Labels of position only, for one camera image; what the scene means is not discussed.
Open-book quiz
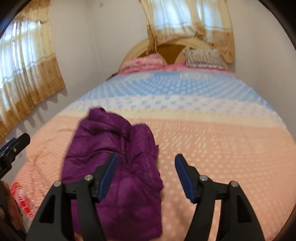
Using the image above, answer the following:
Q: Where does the purple hooded puffer jacket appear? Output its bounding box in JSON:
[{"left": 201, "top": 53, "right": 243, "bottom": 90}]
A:
[{"left": 62, "top": 106, "right": 165, "bottom": 241}]

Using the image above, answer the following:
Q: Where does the red plaid bed sheet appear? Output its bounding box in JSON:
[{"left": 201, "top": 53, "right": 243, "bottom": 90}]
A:
[{"left": 11, "top": 181, "right": 36, "bottom": 220}]

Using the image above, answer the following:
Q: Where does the polka dot bed quilt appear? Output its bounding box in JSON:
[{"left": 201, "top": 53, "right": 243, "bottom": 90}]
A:
[{"left": 14, "top": 67, "right": 295, "bottom": 240}]

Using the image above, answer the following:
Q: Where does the striped patterned pillow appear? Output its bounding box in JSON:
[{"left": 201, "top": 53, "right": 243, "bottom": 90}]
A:
[{"left": 183, "top": 49, "right": 226, "bottom": 70}]

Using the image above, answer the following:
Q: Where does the folded pink blanket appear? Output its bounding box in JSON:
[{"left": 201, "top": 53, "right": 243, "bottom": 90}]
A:
[{"left": 118, "top": 53, "right": 167, "bottom": 74}]

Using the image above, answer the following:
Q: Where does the wooden arched headboard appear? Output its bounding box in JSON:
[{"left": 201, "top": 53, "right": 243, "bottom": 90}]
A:
[{"left": 117, "top": 37, "right": 230, "bottom": 73}]

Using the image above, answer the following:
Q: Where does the beige curtain behind headboard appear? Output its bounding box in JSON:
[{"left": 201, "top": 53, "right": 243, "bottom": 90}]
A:
[{"left": 141, "top": 0, "right": 235, "bottom": 64}]

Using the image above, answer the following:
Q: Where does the beige curtain on left wall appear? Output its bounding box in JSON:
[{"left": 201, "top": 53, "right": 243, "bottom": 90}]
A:
[{"left": 1, "top": 1, "right": 65, "bottom": 139}]

